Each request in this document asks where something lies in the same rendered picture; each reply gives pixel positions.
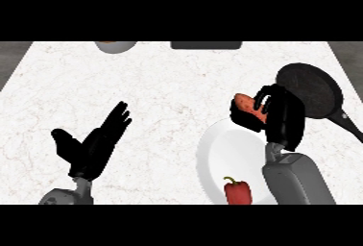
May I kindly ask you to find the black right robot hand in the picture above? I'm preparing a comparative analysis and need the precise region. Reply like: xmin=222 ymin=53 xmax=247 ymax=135
xmin=228 ymin=84 xmax=308 ymax=153

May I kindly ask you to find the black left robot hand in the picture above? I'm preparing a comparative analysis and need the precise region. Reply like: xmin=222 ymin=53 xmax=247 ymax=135
xmin=49 ymin=101 xmax=132 ymax=182

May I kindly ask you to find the orange sweet potato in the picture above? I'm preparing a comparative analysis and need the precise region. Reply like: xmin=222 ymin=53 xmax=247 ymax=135
xmin=234 ymin=92 xmax=269 ymax=124

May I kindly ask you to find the black frying pan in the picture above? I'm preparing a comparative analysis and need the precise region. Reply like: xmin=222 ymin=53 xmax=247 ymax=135
xmin=274 ymin=62 xmax=363 ymax=144

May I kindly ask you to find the white plate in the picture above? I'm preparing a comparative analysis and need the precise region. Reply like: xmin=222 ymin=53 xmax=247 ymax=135
xmin=196 ymin=117 xmax=277 ymax=206

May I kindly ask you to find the red bell pepper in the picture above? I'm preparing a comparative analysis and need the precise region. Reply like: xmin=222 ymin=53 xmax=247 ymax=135
xmin=222 ymin=176 xmax=253 ymax=206

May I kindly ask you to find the dark grey flat appliance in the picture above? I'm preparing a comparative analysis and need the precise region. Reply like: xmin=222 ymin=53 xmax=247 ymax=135
xmin=169 ymin=40 xmax=243 ymax=50

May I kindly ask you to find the grey bowl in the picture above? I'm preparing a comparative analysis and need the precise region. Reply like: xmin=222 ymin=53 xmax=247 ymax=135
xmin=92 ymin=40 xmax=137 ymax=55

